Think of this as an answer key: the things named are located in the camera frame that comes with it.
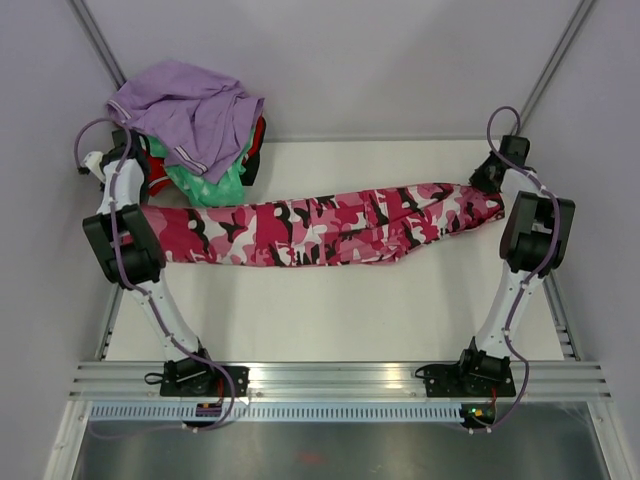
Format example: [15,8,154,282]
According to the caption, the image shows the pink camouflage trousers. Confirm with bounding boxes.
[143,183,505,267]

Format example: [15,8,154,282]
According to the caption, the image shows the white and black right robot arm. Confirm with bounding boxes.
[455,135,576,396]

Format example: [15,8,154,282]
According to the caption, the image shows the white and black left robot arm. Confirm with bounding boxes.
[78,129,218,397]

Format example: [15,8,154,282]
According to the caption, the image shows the black garment in pile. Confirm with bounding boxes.
[240,116,267,187]

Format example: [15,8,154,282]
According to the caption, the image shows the green tie-dye garment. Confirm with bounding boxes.
[142,127,255,207]

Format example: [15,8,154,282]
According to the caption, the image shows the purple shirt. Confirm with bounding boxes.
[106,60,264,183]

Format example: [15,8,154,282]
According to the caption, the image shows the red garment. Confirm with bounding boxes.
[143,147,172,197]

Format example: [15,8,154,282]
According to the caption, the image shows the aluminium right corner post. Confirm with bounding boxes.
[520,0,599,129]

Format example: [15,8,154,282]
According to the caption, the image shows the aluminium corner post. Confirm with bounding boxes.
[68,0,126,90]
[520,0,599,129]

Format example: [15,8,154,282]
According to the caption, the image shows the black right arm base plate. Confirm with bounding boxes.
[414,364,516,398]

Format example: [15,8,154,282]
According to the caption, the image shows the white slotted cable duct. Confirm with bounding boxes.
[90,401,462,423]

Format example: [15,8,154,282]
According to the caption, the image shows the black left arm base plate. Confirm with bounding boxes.
[159,365,250,398]

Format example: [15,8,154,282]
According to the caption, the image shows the aluminium left corner post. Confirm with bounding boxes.
[68,0,126,90]

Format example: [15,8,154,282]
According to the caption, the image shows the aluminium left side rail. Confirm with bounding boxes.
[94,285,123,361]

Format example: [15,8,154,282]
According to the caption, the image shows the aluminium front rail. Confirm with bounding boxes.
[68,361,612,402]

